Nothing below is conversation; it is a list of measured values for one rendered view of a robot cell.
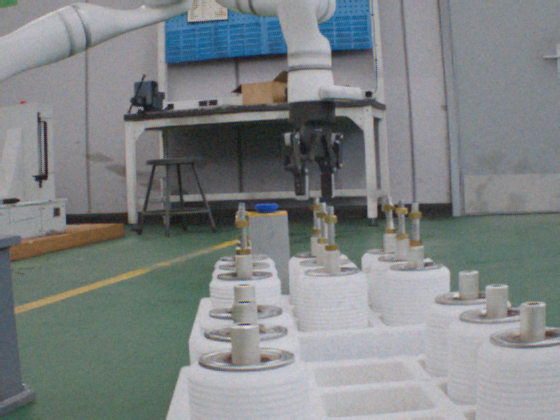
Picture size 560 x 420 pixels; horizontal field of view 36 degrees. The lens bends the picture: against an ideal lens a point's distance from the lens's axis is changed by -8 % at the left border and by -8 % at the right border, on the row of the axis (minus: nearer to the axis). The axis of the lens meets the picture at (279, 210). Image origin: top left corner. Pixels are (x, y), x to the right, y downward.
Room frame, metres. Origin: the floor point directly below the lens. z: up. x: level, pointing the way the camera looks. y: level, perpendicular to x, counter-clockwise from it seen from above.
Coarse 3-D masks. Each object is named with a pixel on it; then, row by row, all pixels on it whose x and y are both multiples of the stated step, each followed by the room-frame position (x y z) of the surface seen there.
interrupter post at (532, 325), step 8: (528, 304) 0.72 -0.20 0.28; (536, 304) 0.71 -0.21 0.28; (544, 304) 0.71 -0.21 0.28; (528, 312) 0.70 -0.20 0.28; (536, 312) 0.70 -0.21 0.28; (544, 312) 0.71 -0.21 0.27; (528, 320) 0.70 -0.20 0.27; (536, 320) 0.70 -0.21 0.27; (544, 320) 0.71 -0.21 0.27; (520, 328) 0.71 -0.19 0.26; (528, 328) 0.70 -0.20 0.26; (536, 328) 0.70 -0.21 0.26; (544, 328) 0.71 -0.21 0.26; (520, 336) 0.71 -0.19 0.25; (528, 336) 0.70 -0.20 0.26; (536, 336) 0.70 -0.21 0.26; (544, 336) 0.71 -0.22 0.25
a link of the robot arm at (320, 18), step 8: (256, 0) 1.51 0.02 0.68; (264, 0) 1.50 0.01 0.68; (272, 0) 1.51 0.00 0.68; (328, 0) 1.48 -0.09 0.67; (256, 8) 1.52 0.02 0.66; (264, 8) 1.51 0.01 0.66; (272, 8) 1.52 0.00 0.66; (320, 8) 1.47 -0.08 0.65; (328, 8) 1.49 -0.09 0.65; (320, 16) 1.48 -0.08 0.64; (328, 16) 1.50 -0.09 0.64
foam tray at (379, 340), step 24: (288, 312) 1.38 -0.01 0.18; (192, 336) 1.20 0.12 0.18; (312, 336) 1.18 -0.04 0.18; (336, 336) 1.18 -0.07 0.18; (360, 336) 1.18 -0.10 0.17; (384, 336) 1.18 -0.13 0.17; (408, 336) 1.18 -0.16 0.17; (192, 360) 1.17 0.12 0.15; (312, 360) 1.18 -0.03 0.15; (336, 360) 1.18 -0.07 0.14
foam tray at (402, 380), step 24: (360, 360) 1.01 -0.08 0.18; (384, 360) 1.00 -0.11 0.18; (408, 360) 0.99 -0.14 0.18; (312, 384) 0.90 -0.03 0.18; (336, 384) 0.99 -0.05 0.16; (360, 384) 0.89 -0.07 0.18; (384, 384) 0.88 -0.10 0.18; (408, 384) 0.88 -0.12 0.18; (432, 384) 0.87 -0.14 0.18; (312, 408) 0.81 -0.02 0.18; (336, 408) 0.87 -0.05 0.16; (360, 408) 0.88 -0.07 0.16; (384, 408) 0.88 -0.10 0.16; (408, 408) 0.88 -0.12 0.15; (432, 408) 0.80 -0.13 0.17; (456, 408) 0.77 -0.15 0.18
